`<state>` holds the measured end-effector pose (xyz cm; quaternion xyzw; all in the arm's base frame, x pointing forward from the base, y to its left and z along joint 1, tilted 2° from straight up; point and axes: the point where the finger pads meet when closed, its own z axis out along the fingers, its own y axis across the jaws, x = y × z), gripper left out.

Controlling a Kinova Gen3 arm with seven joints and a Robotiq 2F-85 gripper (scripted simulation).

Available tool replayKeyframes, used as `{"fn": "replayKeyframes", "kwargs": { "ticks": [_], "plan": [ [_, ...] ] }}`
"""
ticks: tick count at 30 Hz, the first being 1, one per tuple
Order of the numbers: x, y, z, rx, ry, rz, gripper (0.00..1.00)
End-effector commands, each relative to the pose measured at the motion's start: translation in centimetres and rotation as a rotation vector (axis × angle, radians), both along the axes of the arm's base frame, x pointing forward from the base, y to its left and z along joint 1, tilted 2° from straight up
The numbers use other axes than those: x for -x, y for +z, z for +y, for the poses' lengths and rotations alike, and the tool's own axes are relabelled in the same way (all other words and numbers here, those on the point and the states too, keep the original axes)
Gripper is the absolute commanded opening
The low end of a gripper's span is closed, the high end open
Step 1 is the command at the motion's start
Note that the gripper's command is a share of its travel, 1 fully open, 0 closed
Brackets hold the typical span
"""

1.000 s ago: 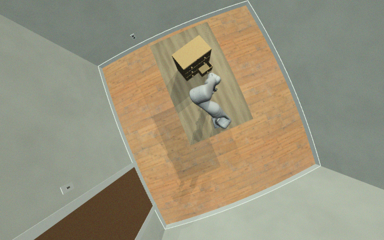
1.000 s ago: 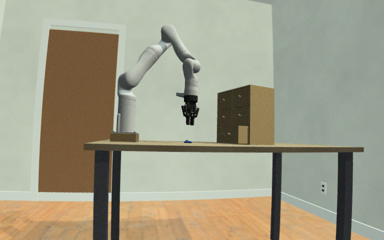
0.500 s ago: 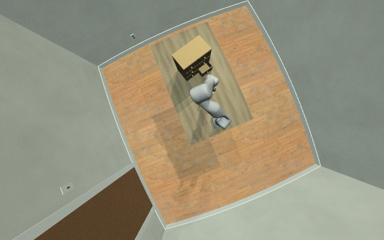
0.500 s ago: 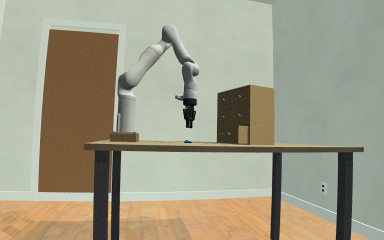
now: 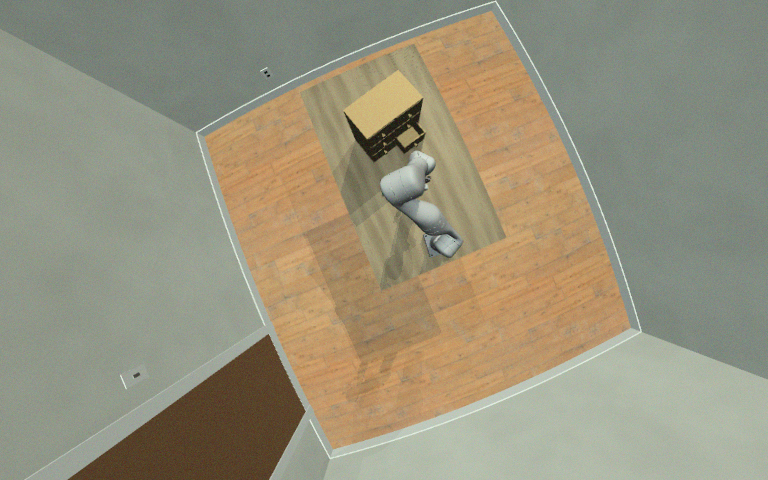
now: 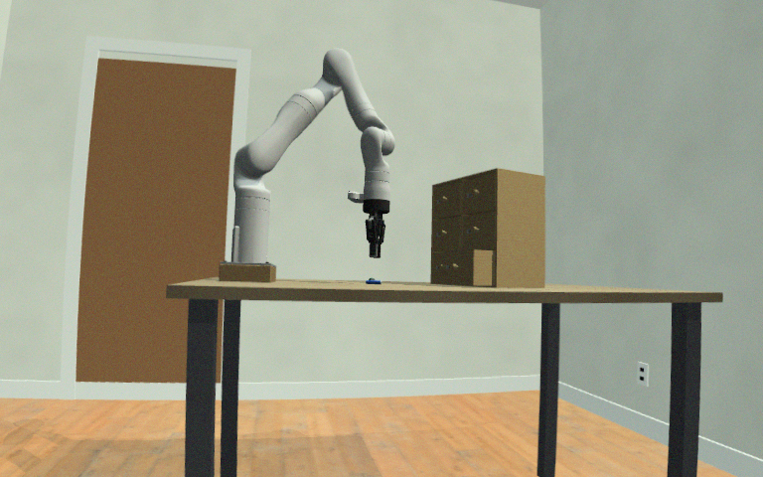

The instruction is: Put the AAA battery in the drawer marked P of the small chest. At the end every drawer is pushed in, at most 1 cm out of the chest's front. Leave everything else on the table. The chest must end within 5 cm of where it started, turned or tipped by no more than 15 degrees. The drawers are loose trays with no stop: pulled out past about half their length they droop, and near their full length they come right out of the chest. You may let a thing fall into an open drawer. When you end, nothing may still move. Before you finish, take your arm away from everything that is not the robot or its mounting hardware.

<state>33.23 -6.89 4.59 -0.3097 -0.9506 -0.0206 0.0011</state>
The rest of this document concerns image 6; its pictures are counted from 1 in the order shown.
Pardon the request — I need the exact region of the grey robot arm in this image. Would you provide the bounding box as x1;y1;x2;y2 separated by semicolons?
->
231;49;395;263

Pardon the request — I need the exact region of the small tan chest of drawers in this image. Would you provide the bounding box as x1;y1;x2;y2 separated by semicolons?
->
430;168;545;288

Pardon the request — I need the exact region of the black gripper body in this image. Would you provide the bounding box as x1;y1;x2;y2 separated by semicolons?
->
363;199;389;232

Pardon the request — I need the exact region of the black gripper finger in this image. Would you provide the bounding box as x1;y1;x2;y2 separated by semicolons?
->
374;220;385;258
366;216;382;257

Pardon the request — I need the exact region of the dark brown drawer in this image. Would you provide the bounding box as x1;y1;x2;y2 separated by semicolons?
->
462;212;496;247
432;252;442;282
433;182;461;217
463;173;496;212
433;217;461;249
442;249;496;285

